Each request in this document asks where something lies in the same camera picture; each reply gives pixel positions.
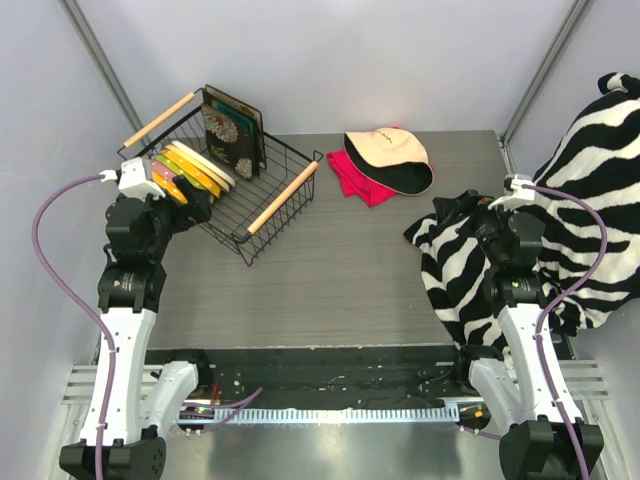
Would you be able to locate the cream round plate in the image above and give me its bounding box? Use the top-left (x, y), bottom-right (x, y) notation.
top-left (171, 140), bottom-right (236, 187)

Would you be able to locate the black floral square plate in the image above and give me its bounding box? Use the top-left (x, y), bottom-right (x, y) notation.
top-left (201, 104), bottom-right (259, 180)

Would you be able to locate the grey slotted cable duct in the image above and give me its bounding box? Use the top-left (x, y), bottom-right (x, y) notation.
top-left (178, 404), bottom-right (459, 426)

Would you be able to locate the beige black bucket hat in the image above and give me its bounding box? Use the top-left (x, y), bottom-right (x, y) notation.
top-left (343, 127), bottom-right (434, 196)

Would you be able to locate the teal glazed square plate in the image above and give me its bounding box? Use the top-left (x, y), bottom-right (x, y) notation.
top-left (212, 100), bottom-right (259, 180)

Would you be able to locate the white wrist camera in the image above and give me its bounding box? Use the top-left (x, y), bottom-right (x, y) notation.
top-left (100, 157), bottom-right (165, 201)
top-left (488, 174), bottom-right (536, 211)

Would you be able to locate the zebra striped blanket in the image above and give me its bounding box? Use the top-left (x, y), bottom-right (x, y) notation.
top-left (403, 72), bottom-right (639, 356)

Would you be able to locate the cream flower square plate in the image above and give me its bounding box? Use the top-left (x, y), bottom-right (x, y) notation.
top-left (202, 85), bottom-right (266, 176)

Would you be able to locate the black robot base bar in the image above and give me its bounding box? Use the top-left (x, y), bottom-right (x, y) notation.
top-left (145, 345), bottom-right (478, 410)

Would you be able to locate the black wire dish rack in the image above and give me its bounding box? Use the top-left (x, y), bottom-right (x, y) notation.
top-left (118, 85), bottom-right (323, 265)

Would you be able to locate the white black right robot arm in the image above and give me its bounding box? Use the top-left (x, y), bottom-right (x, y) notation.
top-left (433, 190), bottom-right (604, 479)

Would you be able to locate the red folded cloth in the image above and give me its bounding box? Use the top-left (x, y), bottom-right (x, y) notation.
top-left (328, 126), bottom-right (403, 208)

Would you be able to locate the pink dotted round plate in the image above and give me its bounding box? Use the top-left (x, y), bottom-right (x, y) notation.
top-left (151, 160), bottom-right (174, 182)

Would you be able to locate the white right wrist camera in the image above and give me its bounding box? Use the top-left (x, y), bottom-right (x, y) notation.
top-left (488, 174), bottom-right (536, 211)

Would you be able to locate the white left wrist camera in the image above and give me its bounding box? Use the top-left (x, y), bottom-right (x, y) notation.
top-left (100, 157), bottom-right (165, 201)

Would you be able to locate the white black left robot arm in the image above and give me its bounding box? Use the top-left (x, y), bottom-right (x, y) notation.
top-left (59, 176), bottom-right (213, 479)

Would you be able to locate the green dotted round plate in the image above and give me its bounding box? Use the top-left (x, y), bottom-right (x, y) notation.
top-left (152, 154), bottom-right (220, 204)

